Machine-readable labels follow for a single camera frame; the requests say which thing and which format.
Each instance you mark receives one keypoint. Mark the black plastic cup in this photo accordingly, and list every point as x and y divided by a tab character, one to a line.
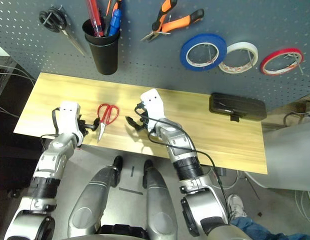
106	60

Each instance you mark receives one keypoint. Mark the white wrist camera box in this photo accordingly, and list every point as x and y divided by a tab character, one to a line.
68	115
152	102

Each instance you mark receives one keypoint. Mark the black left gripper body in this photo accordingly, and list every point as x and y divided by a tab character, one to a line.
82	125

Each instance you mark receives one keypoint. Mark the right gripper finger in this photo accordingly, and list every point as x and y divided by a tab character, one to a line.
140	128
132	122

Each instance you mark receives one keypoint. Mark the silver robot leg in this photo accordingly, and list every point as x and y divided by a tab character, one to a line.
158	200
92	200

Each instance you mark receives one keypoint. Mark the blue jeans leg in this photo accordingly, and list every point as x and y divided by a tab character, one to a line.
265	230

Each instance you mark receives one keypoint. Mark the blue tape roll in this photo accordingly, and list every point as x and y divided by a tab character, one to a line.
202	36

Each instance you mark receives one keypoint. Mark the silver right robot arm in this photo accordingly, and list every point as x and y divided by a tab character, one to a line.
180	145

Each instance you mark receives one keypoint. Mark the orange black pliers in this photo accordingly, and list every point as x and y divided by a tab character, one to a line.
167	6

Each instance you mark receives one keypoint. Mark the red tape roll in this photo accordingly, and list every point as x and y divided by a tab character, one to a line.
282	51

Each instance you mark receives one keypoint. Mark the silver left robot leg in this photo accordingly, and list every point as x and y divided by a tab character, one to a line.
92	200

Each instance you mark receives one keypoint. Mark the white tape roll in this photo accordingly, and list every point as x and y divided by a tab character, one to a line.
242	45

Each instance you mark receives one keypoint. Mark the blue screwdriver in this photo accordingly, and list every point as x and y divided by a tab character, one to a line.
115	21

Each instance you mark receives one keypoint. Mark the grey white machine housing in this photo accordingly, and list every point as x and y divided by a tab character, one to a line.
290	160

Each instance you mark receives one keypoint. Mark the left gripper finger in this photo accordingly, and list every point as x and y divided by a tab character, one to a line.
96	128
97	121

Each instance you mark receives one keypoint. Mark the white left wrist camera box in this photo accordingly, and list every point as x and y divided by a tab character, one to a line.
68	115

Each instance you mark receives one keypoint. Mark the black tool case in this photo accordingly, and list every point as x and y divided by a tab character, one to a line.
237	105

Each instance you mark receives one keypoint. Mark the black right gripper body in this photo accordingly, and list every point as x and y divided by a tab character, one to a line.
142	115

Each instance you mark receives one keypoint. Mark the white sneaker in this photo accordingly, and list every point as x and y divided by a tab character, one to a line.
237	205

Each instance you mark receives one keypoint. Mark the silver right robot leg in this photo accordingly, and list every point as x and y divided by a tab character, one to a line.
158	200

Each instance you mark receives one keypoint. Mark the dark grey metal pegboard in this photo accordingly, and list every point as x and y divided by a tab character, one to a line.
245	20

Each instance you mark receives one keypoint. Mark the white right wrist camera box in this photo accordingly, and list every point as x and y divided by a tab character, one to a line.
152	102

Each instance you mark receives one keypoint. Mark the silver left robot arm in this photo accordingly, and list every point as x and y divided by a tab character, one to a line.
55	155

